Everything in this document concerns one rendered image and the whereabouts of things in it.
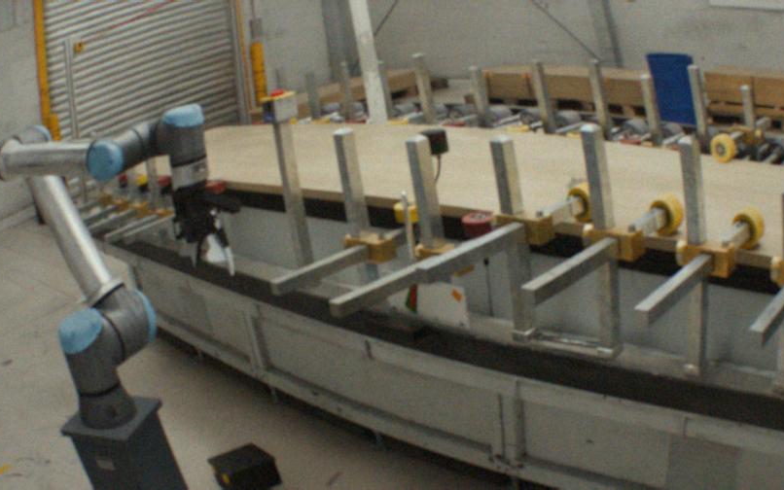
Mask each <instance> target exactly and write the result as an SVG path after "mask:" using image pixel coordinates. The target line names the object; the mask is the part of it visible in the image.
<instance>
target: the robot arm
mask: <svg viewBox="0 0 784 490"><path fill-rule="evenodd" d="M164 156H168V157H169V164H170V170H171V177H172V184H173V187H175V188H177V189H176V190H174V191H172V192H171V197H172V203H173V209H174V214H175V217H173V218H172V224H173V228H174V233H175V238H176V241H178V240H180V239H182V238H184V240H186V243H187V244H186V245H185V246H184V247H183V248H182V249H181V250H180V253H179V254H180V256H181V257H183V256H192V257H193V262H194V266H195V267H197V265H198V263H199V262H200V260H201V256H200V253H201V244H202V243H203V240H204V239H205V237H206V236H208V235H209V236H208V237H207V242H208V244H209V246H210V249H209V251H208V252H207V254H206V258H207V259H208V260H209V261H210V262H211V263H219V262H225V264H226V267H227V269H228V271H229V273H230V274H231V275H233V263H232V253H231V249H230V244H229V241H228V238H227V235H226V232H225V230H224V227H223V226H222V224H221V222H220V221H219V219H218V218H217V215H216V213H215V211H214V210H213V208H216V209H219V210H222V212H224V213H227V214H234V213H239V212H240V207H241V203H242V201H239V200H237V198H234V197H232V196H225V195H222V194H219V193H216V192H212V191H209V190H206V189H203V188H204V187H206V186H207V178H208V177H209V176H210V171H209V164H208V157H207V151H206V144H205V136H204V128H203V116H202V113H201V109H200V107H199V106H198V105H195V104H192V105H186V106H181V107H177V108H174V109H171V110H168V111H166V112H165V113H164V114H163V117H160V118H156V119H152V120H148V121H141V122H137V123H135V124H133V125H132V126H131V127H130V128H129V129H127V130H125V131H122V132H120V133H118V134H116V135H113V136H107V137H97V138H95V139H84V140H72V141H60V142H52V139H51V136H50V134H49V133H48V131H47V130H46V129H45V128H44V127H43V126H41V125H34V126H30V127H28V128H27V129H25V130H23V131H21V132H19V133H16V134H14V135H12V136H9V137H7V138H5V139H4V140H2V141H1V142H0V180H1V181H3V182H13V181H14V180H15V179H17V178H18V176H22V177H23V179H24V180H25V181H26V183H27V185H28V188H29V189H30V191H31V193H32V195H33V197H34V199H35V201H36V204H37V206H38V208H39V210H40V212H41V214H42V216H43V218H44V220H45V222H46V224H47V226H48V228H49V230H50V232H51V234H52V236H53V239H54V241H55V243H56V245H57V247H58V249H59V251H60V253H61V254H62V256H63V257H64V259H65V261H66V263H67V265H68V267H69V269H70V270H71V272H72V274H73V276H74V278H75V280H76V281H77V283H78V285H79V287H80V289H81V290H82V292H83V294H84V296H85V298H86V299H87V301H88V309H85V310H83V311H82V310H79V311H77V312H74V313H72V314H71V315H69V316H68V317H66V318H65V320H63V321H62V322H61V324H60V325H59V328H58V335H59V339H60V346H61V349H62V351H63V354H64V357H65V360H66V363H67V365H68V368H69V371H70V374H71V377H72V380H73V382H74V385H75V388H76V391H77V394H78V403H79V414H80V417H81V420H82V423H83V424H84V425H85V426H86V427H88V428H90V429H94V430H110V429H115V428H118V427H120V426H122V425H125V424H126V423H128V422H130V421H131V420H132V419H133V418H134V417H135V416H136V414H137V406H136V404H135V401H134V399H133V398H132V396H131V395H130V394H129V393H128V391H127V390H126V388H125V387H124V385H123V384H122V381H121V379H120V377H119V374H118V371H117V367H119V366H120V365H122V364H123V363H124V362H126V361H127V360H129V359H130V358H132V357H133V356H134V355H136V354H137V353H139V352H140V351H142V350H144V349H145V348H146V347H147V346H148V345H149V344H150V343H151V342H152V341H153V339H154V337H155V335H156V329H157V324H156V317H155V313H154V310H153V308H152V307H151V306H150V302H149V301H148V300H147V299H146V297H145V296H144V295H143V294H141V293H140V292H138V291H136V290H135V291H134V290H129V289H128V288H127V287H126V285H125V283H124V281H121V280H117V279H115V278H114V277H113V275H112V273H111V271H110V270H109V268H108V266H107V264H106V263H105V261H104V260H103V258H102V256H101V255H100V253H99V251H98V249H97V247H96V245H95V244H94V242H93V240H92V238H91V236H90V234H89V232H88V230H87V228H86V226H85V224H84V222H83V220H82V218H81V216H80V214H79V212H78V210H77V208H76V206H75V205H74V203H73V201H72V199H71V197H70V195H69V193H68V191H67V189H66V188H65V186H64V184H63V181H62V179H61V177H60V176H92V177H93V178H94V179H95V180H96V181H98V182H106V181H110V180H113V179H114V178H116V177H117V176H118V175H120V174H122V173H124V172H126V171H128V170H129V169H131V168H133V167H135V166H137V165H139V164H141V163H143V162H145V161H147V160H149V159H151V158H159V157H164ZM178 222H179V223H180V224H179V228H180V229H181V231H179V234H178V235H177V234H176V228H175V224H176V223H178Z"/></svg>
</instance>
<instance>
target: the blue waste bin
mask: <svg viewBox="0 0 784 490"><path fill-rule="evenodd" d="M645 58H646V60H647V64H648V68H649V72H650V76H651V77H652V79H653V84H654V90H655V95H656V101H657V105H658V110H659V118H660V121H661V122H666V123H679V124H687V125H695V126H697V125H696V118H695V106H694V101H693V95H692V89H691V83H690V78H689V72H688V67H689V66H690V65H695V61H693V60H694V58H693V57H692V56H691V55H690V54H681V53H649V54H645Z"/></svg>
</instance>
